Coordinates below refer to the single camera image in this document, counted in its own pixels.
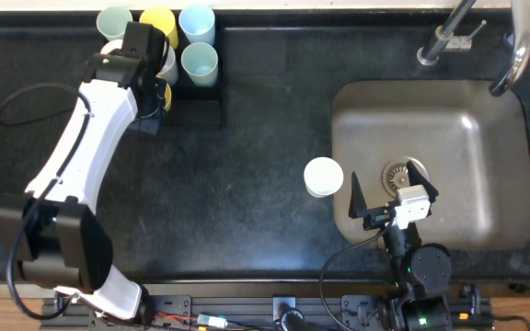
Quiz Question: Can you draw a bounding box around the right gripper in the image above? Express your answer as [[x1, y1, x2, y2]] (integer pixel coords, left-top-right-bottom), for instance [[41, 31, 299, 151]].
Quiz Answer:
[[348, 160, 440, 231]]

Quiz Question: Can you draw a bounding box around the yellow cup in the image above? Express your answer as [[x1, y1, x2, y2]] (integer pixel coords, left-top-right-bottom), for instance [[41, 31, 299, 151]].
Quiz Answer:
[[154, 77, 173, 113], [139, 6, 179, 50]]

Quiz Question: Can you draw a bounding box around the white cup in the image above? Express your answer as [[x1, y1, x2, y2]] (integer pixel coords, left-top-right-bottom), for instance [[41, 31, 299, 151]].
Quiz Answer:
[[99, 39, 124, 55], [303, 156, 345, 199]]

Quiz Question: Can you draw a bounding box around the steel sink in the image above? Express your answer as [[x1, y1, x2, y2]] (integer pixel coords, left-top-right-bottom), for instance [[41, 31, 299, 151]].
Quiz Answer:
[[330, 78, 530, 252]]

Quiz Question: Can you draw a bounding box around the steel tap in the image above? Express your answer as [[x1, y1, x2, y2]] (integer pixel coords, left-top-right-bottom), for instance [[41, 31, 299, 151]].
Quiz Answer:
[[415, 0, 530, 98]]

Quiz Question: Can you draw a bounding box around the black tray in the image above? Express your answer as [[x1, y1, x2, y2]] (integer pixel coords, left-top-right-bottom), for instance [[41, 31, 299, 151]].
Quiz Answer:
[[132, 13, 224, 132]]

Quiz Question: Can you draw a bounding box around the green cup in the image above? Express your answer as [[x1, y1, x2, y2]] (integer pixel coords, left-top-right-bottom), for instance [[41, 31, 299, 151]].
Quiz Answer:
[[96, 6, 133, 42], [180, 41, 220, 88]]

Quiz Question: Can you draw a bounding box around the grey cup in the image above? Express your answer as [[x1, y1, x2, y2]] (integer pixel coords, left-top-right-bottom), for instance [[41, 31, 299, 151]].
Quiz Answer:
[[156, 43, 179, 86]]

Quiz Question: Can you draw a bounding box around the blue cup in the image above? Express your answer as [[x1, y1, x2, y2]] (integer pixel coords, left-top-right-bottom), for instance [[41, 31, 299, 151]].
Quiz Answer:
[[178, 5, 216, 46]]

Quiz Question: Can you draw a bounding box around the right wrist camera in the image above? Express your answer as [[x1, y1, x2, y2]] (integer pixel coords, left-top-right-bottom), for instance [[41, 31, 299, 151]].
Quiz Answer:
[[392, 183, 432, 230]]

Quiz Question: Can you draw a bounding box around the mounting rail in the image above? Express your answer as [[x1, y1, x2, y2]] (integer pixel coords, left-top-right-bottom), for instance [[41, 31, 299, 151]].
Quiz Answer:
[[39, 283, 530, 331]]

